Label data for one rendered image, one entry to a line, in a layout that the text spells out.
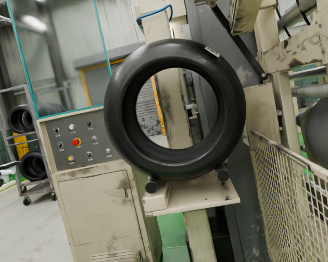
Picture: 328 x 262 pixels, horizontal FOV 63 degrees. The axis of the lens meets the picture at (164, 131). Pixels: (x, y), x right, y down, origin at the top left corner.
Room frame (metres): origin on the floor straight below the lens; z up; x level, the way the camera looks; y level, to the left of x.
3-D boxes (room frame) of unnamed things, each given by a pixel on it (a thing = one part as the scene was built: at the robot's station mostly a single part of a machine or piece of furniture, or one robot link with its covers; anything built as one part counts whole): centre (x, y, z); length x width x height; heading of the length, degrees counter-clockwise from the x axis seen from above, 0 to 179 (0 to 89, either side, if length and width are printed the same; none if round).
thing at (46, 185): (4.85, 2.14, 0.96); 1.36 x 0.71 x 1.92; 168
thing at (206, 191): (1.16, -0.06, 0.80); 0.37 x 0.36 x 0.02; 83
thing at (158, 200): (1.18, 0.07, 0.83); 0.36 x 0.09 x 0.06; 173
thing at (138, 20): (1.41, -0.08, 1.64); 0.19 x 0.19 x 0.06; 83
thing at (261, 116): (1.33, -0.47, 1.05); 0.20 x 0.15 x 0.30; 173
